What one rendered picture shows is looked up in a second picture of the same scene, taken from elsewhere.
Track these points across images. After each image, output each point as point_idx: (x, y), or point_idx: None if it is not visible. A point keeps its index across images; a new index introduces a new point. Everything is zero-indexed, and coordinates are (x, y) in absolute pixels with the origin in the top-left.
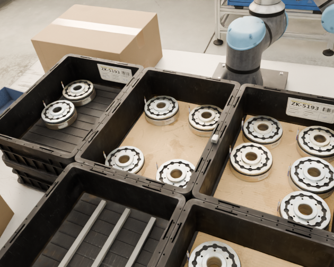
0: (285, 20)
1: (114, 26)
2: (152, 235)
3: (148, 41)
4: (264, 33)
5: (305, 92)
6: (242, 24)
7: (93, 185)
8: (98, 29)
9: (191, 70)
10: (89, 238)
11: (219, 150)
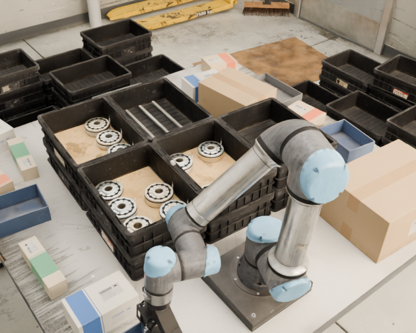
0: (273, 285)
1: (381, 187)
2: None
3: (362, 219)
4: (251, 238)
5: (220, 329)
6: (271, 224)
7: None
8: (383, 176)
9: (330, 271)
10: None
11: (167, 166)
